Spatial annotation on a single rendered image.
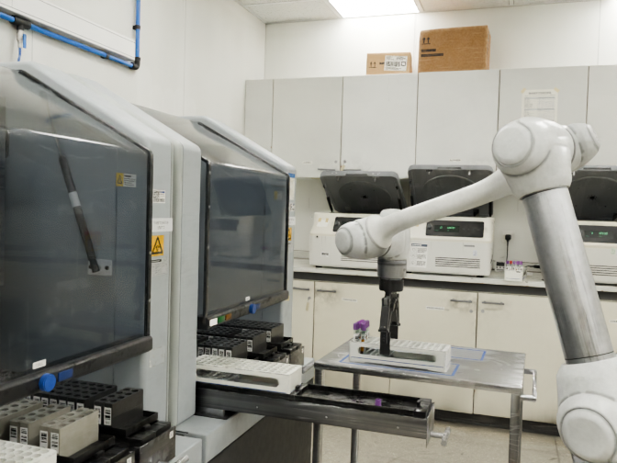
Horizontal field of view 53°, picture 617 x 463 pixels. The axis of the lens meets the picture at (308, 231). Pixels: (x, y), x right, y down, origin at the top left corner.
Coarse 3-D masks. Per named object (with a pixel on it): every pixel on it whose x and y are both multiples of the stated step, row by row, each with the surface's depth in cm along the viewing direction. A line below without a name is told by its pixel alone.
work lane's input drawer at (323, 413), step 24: (216, 384) 162; (312, 384) 165; (216, 408) 161; (240, 408) 158; (264, 408) 156; (288, 408) 154; (312, 408) 152; (336, 408) 150; (360, 408) 149; (384, 408) 147; (408, 408) 151; (432, 408) 152; (384, 432) 146; (408, 432) 145; (432, 432) 149
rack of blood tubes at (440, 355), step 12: (372, 336) 197; (372, 348) 196; (396, 348) 184; (408, 348) 183; (420, 348) 182; (432, 348) 182; (444, 348) 182; (360, 360) 188; (372, 360) 187; (396, 360) 184; (408, 360) 183; (420, 360) 191; (432, 360) 190; (444, 360) 179
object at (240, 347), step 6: (240, 342) 184; (246, 342) 187; (228, 348) 177; (234, 348) 178; (240, 348) 182; (246, 348) 187; (228, 354) 177; (234, 354) 179; (240, 354) 182; (246, 354) 187
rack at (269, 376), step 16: (208, 368) 163; (224, 368) 162; (240, 368) 160; (256, 368) 161; (272, 368) 161; (288, 368) 162; (224, 384) 162; (240, 384) 160; (256, 384) 166; (272, 384) 167; (288, 384) 156
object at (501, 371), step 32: (480, 352) 207; (512, 352) 209; (320, 384) 187; (448, 384) 173; (480, 384) 170; (512, 384) 169; (512, 416) 167; (320, 448) 188; (352, 448) 228; (512, 448) 167
